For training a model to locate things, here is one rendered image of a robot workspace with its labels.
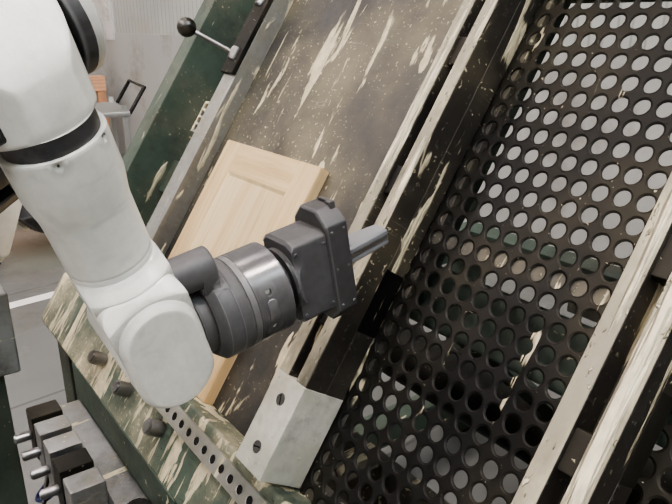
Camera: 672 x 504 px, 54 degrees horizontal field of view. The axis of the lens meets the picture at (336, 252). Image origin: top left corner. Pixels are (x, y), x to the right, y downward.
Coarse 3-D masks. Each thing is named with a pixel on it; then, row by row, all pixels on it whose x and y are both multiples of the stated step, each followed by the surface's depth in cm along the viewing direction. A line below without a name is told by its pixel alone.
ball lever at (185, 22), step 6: (186, 18) 128; (180, 24) 128; (186, 24) 127; (192, 24) 128; (180, 30) 128; (186, 30) 128; (192, 30) 128; (186, 36) 129; (198, 36) 130; (204, 36) 130; (210, 42) 130; (216, 42) 130; (222, 48) 130; (228, 48) 130; (234, 48) 130; (228, 54) 131; (234, 54) 130
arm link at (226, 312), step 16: (176, 256) 55; (192, 256) 55; (208, 256) 55; (176, 272) 53; (192, 272) 54; (208, 272) 55; (224, 272) 57; (192, 288) 54; (208, 288) 55; (224, 288) 56; (240, 288) 57; (208, 304) 56; (224, 304) 56; (240, 304) 56; (208, 320) 56; (224, 320) 56; (240, 320) 56; (208, 336) 56; (224, 336) 56; (240, 336) 57; (256, 336) 58; (112, 352) 55; (224, 352) 58; (240, 352) 59
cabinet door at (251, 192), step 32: (224, 160) 125; (256, 160) 117; (288, 160) 110; (224, 192) 121; (256, 192) 114; (288, 192) 107; (192, 224) 124; (224, 224) 117; (256, 224) 110; (288, 224) 104
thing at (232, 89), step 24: (288, 0) 132; (264, 24) 131; (264, 48) 132; (240, 72) 130; (216, 96) 132; (240, 96) 132; (216, 120) 130; (192, 144) 132; (216, 144) 131; (192, 168) 130; (168, 192) 131; (192, 192) 131; (168, 216) 129; (168, 240) 131
